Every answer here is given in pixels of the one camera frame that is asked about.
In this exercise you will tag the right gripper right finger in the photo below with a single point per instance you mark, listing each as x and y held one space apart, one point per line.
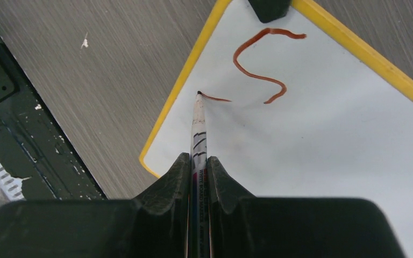
243 225

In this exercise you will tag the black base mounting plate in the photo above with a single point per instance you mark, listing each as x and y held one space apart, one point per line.
33 145

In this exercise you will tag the white red whiteboard marker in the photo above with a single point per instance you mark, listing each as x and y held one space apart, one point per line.
199 218

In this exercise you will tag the yellow framed whiteboard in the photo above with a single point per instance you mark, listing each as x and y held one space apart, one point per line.
297 107

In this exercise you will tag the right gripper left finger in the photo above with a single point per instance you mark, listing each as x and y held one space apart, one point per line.
152 224

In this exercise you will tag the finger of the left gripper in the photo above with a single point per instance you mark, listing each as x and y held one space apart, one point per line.
270 10

